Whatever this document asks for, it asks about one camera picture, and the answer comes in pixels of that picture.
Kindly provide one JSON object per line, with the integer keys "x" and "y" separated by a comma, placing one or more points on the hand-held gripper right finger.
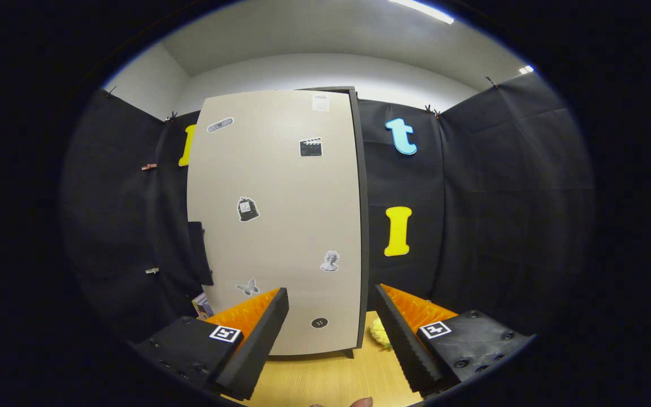
{"x": 404, "y": 345}

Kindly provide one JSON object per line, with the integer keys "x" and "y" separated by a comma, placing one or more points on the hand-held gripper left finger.
{"x": 257, "y": 345}

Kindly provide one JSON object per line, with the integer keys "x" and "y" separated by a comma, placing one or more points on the grey shoe cabinet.
{"x": 364, "y": 226}

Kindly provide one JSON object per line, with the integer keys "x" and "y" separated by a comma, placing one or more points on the beige shoe cabinet door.
{"x": 280, "y": 198}

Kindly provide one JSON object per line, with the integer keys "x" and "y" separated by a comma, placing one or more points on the yellow plush toy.
{"x": 379, "y": 333}

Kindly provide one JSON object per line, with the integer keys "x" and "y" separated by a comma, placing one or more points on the blue book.
{"x": 205, "y": 308}

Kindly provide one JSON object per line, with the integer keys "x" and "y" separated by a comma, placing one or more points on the black backdrop cloth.
{"x": 500, "y": 198}

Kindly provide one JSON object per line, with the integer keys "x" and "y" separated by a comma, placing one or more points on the black clip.
{"x": 110, "y": 91}
{"x": 491, "y": 82}
{"x": 172, "y": 116}
{"x": 432, "y": 111}

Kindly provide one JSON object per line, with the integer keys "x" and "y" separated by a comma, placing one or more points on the small ceiling light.
{"x": 526, "y": 69}

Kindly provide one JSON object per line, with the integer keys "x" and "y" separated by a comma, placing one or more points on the long ceiling light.
{"x": 424, "y": 10}

